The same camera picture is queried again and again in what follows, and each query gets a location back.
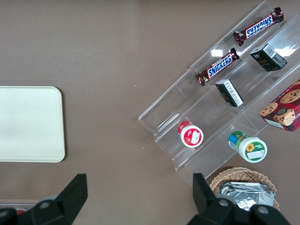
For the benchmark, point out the light tan wicker basket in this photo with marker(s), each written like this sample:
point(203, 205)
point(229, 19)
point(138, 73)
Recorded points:
point(236, 173)

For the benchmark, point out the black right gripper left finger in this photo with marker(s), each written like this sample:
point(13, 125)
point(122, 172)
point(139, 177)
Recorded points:
point(68, 199)

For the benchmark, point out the small black carton box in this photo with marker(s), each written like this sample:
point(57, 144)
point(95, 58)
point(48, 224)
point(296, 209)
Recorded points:
point(267, 57)
point(229, 92)

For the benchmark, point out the cream rectangular serving tray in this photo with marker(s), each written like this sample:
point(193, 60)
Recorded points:
point(30, 124)

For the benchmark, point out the red lidded small jar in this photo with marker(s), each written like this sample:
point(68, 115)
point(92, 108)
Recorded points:
point(191, 136)

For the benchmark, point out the green lidded small jar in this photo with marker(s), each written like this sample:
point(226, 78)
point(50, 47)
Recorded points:
point(250, 147)

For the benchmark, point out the Snickers chocolate bar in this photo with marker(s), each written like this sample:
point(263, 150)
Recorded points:
point(219, 66)
point(259, 25)

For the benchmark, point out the clear acrylic stepped shelf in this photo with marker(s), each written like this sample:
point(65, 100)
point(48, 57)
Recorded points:
point(211, 117)

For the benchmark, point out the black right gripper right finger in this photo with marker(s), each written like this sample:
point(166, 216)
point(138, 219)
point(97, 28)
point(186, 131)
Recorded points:
point(204, 201)

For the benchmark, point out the red chocolate chip cookie box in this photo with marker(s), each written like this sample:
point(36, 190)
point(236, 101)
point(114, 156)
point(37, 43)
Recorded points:
point(284, 107)

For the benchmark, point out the silver foil food packs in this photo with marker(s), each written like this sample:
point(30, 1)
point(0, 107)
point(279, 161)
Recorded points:
point(248, 192)

